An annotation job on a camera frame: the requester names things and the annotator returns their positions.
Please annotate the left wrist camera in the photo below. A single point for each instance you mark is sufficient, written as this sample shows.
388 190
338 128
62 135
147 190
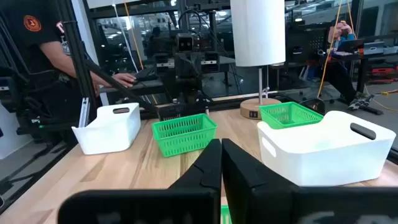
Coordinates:
185 43

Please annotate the black rounded object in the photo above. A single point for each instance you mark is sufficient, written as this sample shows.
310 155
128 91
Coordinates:
312 105

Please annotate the person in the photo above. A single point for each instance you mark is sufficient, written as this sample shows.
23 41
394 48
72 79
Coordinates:
28 37
340 71

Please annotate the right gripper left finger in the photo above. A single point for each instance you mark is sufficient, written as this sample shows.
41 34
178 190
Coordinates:
186 205

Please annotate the dark desk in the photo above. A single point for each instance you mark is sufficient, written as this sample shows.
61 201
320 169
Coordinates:
136 87

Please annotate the grey box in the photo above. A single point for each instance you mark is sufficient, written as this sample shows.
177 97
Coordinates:
373 47

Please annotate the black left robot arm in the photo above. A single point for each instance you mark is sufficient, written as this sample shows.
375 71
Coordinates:
189 90

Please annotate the black desk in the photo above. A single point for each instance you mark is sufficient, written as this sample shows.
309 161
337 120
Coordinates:
362 71

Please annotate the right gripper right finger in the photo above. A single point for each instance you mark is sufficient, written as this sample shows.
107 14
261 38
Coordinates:
280 205

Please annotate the black plastic basket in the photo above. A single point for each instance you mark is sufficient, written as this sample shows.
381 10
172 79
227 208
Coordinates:
169 113

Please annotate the laptop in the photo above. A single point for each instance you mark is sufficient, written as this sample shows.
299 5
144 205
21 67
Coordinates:
351 46

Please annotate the green plastic basket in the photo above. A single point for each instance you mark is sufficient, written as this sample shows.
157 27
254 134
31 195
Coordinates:
226 216
289 116
183 137

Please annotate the white plastic basket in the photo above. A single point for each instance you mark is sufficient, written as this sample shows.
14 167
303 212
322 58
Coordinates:
109 133
326 155

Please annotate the white shade table lamp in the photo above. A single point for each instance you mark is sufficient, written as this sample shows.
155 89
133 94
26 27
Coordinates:
258 34

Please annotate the black aluminium rig frame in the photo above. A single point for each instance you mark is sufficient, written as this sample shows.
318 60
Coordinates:
77 62

